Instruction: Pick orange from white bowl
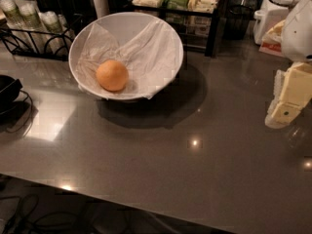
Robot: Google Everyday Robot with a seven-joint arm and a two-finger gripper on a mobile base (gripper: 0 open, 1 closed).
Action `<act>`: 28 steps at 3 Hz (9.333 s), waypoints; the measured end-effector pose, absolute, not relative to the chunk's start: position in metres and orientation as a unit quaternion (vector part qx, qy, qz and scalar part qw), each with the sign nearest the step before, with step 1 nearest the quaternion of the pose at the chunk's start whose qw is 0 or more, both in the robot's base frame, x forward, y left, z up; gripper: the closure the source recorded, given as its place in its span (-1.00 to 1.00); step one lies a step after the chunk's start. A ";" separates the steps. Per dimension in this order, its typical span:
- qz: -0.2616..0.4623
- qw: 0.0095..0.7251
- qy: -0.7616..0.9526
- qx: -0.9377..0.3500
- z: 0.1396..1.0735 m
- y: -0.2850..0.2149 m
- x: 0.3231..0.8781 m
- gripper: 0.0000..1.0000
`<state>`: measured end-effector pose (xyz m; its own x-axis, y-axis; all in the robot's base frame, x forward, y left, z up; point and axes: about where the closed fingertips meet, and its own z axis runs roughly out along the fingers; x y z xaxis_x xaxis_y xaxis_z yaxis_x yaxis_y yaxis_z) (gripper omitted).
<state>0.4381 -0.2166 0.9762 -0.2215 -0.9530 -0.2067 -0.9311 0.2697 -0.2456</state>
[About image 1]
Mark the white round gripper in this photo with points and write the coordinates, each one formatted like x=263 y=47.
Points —
x=298 y=33

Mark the orange fruit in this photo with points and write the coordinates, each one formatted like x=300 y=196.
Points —
x=112 y=75

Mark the white bowl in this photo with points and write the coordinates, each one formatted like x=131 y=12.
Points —
x=130 y=26

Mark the black shelf with tea packets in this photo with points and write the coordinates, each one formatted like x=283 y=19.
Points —
x=187 y=8

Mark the white paper liner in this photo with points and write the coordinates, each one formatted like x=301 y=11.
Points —
x=149 y=56

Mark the white cylinder container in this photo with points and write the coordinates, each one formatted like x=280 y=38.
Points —
x=100 y=0

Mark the stack of paper cups right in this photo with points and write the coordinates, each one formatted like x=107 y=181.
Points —
x=51 y=21

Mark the stack of paper cups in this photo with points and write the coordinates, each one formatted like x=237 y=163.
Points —
x=34 y=25
x=15 y=22
x=51 y=21

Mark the stack of paper cups middle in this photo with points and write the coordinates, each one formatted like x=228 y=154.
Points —
x=34 y=25

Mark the black pan on stand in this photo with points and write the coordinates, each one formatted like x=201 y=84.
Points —
x=16 y=105

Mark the stack of paper cups left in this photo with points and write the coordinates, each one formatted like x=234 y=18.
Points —
x=15 y=22

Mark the black wire cup rack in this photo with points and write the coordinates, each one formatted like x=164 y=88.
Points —
x=13 y=46

